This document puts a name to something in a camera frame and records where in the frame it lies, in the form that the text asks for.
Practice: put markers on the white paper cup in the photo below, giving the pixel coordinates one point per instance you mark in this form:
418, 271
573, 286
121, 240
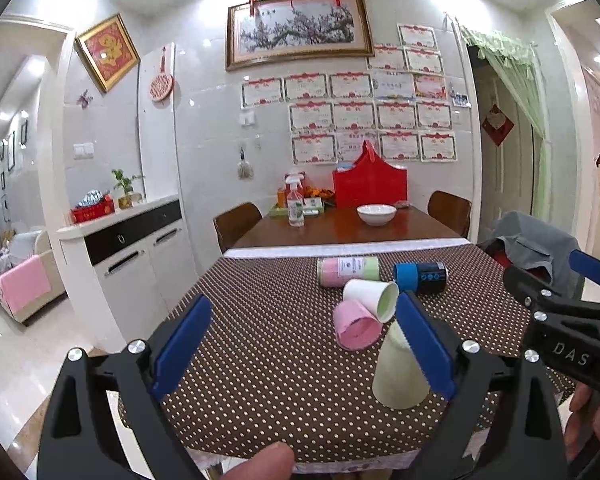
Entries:
367, 296

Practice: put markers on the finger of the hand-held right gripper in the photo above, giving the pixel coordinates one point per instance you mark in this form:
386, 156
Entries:
522, 282
591, 266

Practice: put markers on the white light switch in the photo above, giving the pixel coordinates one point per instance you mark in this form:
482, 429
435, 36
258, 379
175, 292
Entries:
83, 150

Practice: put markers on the white door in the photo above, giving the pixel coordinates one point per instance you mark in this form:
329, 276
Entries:
505, 185

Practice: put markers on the hanging wall pouch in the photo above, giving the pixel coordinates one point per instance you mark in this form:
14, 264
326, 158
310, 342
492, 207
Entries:
243, 167

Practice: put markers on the beige sofa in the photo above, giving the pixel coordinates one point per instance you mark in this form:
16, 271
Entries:
35, 250

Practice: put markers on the red gift bag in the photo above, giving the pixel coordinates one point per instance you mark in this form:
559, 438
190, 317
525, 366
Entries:
370, 187

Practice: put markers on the orange bottle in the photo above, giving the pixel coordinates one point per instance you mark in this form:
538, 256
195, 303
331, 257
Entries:
280, 195

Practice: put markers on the purple butterfly wall sticker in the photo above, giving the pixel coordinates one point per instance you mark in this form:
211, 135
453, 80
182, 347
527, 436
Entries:
84, 99

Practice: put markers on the red diamond door ornament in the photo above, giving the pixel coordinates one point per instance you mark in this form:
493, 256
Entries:
497, 126

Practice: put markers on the pink paper cup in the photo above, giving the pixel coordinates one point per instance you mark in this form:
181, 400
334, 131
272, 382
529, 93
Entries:
355, 327

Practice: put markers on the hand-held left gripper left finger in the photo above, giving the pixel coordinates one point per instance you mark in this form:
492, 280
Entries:
180, 345

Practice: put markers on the framed blossom painting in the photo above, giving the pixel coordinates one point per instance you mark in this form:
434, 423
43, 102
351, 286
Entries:
300, 30

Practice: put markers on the red box with packets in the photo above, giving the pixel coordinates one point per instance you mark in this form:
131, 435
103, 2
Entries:
92, 210

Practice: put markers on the wooden dining table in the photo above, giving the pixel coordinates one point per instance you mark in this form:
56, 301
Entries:
340, 230

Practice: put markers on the white bowl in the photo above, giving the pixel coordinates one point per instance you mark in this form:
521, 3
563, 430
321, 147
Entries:
376, 214

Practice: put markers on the cream paper cup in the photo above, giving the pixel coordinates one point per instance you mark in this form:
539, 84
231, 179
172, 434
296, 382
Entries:
396, 382

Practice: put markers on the wall of certificates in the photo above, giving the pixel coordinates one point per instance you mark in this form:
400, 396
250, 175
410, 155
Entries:
355, 115

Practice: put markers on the brown wooden chair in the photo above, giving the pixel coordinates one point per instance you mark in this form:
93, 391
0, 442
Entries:
237, 225
450, 212

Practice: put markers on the white wall socket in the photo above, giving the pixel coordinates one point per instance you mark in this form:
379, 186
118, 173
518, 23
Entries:
247, 119

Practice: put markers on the green tray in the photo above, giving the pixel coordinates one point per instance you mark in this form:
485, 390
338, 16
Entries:
280, 211

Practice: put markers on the white sideboard cabinet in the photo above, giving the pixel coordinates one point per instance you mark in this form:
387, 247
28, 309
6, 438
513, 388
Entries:
130, 265

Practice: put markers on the pink blanket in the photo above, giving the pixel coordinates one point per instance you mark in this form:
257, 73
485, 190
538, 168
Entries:
22, 284

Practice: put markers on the green door curtain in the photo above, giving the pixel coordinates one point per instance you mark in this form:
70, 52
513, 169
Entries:
530, 70

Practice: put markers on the clear spray bottle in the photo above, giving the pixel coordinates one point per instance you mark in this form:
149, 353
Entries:
295, 207

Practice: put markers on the grey cloth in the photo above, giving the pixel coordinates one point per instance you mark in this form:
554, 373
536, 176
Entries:
535, 245

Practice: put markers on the pink and green can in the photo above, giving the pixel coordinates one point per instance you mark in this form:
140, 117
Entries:
347, 271

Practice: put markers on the round red wall ornament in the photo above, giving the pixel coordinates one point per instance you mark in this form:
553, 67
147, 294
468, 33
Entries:
161, 87

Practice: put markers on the brown polka dot tablecloth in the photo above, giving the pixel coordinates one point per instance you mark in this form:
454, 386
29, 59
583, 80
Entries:
280, 360

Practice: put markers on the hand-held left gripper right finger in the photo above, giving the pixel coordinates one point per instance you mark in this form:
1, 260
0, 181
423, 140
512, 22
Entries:
425, 345

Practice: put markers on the person's right hand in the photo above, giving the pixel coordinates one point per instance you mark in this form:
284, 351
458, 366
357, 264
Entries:
597, 422

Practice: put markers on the person's left hand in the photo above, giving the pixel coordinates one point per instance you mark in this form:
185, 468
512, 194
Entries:
260, 462

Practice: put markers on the small potted plant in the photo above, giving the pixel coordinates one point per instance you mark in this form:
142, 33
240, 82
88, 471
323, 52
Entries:
126, 187

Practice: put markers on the blue and black can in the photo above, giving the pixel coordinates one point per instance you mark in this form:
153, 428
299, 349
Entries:
420, 277

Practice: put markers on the gold framed red picture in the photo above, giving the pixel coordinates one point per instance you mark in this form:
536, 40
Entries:
107, 52

